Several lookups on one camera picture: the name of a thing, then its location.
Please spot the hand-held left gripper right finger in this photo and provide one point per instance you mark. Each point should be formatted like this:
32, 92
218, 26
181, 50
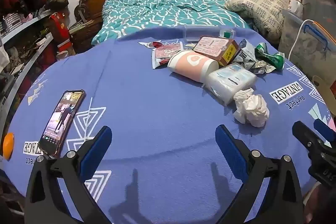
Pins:
231, 150

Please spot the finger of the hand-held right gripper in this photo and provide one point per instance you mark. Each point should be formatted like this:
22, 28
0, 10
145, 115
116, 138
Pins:
324, 128
302, 132

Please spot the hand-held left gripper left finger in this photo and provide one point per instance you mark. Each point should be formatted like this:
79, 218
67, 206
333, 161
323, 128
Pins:
95, 153

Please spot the white tissue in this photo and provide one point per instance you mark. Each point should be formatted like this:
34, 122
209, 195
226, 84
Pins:
252, 108

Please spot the white tissue packet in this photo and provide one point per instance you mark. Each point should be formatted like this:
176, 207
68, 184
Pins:
228, 82

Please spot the green wrapper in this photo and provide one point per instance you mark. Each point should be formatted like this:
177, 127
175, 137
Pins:
273, 57

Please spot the pink white paper cup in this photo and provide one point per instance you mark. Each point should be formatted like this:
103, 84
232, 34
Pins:
189, 64

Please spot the black white carton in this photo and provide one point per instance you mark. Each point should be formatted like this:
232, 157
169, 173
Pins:
246, 52

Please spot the brown cardboard box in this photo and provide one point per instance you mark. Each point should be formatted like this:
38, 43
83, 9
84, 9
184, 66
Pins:
212, 47

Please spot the red silver snack wrapper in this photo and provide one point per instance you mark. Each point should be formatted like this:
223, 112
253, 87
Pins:
165, 53

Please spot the clear plastic bottle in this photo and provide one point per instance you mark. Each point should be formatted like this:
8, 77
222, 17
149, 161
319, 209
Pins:
199, 32

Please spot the small red wrapper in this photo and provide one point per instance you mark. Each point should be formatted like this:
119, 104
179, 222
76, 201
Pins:
156, 44

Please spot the black smartphone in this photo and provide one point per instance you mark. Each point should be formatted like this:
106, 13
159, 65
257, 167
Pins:
63, 119

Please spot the blue printed blanket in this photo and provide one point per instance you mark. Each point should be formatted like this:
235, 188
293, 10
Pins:
147, 108

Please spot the clear plastic storage bin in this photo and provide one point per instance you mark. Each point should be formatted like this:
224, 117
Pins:
302, 50

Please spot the orange fruit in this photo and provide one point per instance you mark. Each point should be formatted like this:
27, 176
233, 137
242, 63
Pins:
7, 146

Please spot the white mug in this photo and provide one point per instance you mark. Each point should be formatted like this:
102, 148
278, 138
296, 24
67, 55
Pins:
295, 6

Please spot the stack of papers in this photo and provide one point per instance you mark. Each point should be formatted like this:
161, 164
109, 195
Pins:
78, 27

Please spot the beige patterned pillow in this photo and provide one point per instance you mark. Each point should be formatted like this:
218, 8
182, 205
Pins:
262, 6

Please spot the grey metal shelf rack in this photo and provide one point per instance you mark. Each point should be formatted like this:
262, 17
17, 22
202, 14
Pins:
26, 23

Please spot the carved wooden headboard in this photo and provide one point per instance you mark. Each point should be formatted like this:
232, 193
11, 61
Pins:
92, 3

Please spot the teal patterned quilt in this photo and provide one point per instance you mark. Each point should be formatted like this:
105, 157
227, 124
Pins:
157, 8

